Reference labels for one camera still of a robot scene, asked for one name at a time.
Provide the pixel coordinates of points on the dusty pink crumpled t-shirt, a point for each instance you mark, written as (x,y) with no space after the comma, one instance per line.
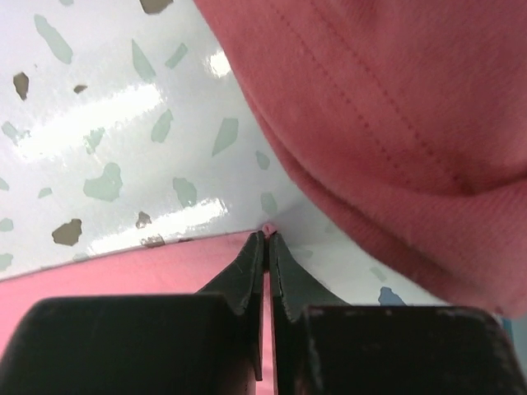
(405,123)

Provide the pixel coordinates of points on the light pink t-shirt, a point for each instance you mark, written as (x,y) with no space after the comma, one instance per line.
(182,268)

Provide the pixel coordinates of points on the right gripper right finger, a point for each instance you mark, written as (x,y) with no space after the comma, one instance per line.
(324,345)

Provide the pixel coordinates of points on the blue plastic basket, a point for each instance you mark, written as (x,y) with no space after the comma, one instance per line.
(506,325)

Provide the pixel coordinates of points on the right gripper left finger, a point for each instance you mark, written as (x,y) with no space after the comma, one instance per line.
(208,342)

